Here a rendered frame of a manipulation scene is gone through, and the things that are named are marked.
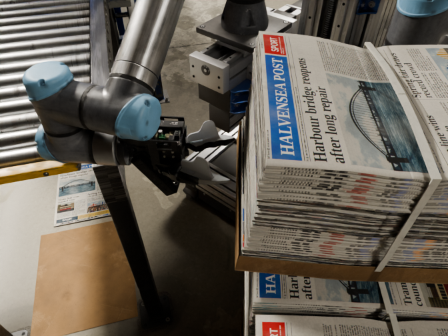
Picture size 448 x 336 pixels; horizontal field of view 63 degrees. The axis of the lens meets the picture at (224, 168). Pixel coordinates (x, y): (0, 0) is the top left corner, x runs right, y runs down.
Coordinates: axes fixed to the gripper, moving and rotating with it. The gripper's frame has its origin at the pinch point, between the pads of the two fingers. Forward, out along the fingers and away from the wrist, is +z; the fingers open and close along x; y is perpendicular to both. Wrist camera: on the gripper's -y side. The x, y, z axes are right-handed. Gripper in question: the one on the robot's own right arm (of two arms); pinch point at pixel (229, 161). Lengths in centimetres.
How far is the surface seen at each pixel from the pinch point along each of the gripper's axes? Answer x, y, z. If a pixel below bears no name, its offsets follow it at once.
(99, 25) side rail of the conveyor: 64, -5, -48
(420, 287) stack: -21.5, -2.0, 29.8
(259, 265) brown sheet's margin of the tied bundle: -22.7, 2.7, 6.1
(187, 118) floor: 119, -85, -34
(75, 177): 67, -84, -82
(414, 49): 5.4, 21.1, 27.6
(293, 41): 3.0, 22.7, 9.1
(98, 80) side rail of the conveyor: 32.3, -5.0, -37.7
